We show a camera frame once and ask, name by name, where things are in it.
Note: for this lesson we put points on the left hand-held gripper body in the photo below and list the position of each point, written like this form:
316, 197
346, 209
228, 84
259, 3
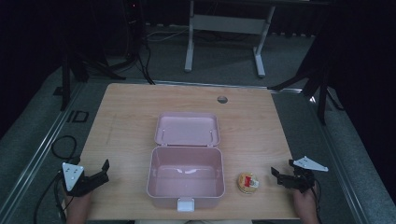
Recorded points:
72, 176

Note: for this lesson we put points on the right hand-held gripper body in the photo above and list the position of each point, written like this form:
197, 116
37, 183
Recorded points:
300, 179

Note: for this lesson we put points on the person's right hand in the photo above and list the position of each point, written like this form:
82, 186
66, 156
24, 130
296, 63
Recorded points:
305, 207

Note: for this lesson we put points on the person's left hand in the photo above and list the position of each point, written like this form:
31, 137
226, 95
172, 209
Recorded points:
77, 207

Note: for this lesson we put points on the round wrapped pastry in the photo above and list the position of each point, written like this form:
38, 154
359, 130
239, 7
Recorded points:
247, 183

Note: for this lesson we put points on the pink plastic lidded box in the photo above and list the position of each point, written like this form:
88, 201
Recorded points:
186, 161

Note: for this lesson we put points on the black tripod stand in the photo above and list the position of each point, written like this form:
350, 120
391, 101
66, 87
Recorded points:
81, 70
317, 84

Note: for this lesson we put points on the dark computer tower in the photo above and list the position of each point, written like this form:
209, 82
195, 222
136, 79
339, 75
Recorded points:
134, 25

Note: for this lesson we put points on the white desk frame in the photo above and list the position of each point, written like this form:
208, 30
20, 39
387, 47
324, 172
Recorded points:
229, 24

